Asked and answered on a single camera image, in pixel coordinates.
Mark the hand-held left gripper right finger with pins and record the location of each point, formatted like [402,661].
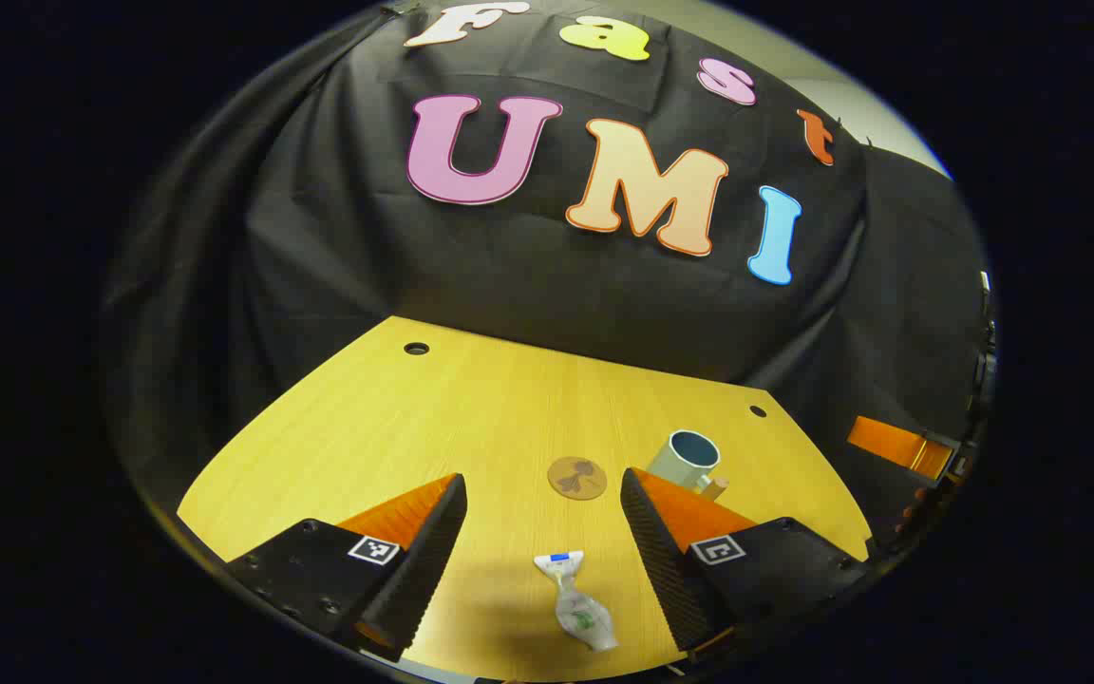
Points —
[656,551]

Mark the black backdrop cloth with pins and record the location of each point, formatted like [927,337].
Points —
[509,275]

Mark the wooden desktop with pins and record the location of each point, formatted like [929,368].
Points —
[509,418]

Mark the white toothpaste tube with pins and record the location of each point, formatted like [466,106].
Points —
[577,608]

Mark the round brown coaster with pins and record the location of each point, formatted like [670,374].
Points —
[576,478]

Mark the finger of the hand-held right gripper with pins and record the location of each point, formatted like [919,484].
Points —
[889,442]

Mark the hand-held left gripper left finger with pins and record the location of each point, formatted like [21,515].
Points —
[428,556]

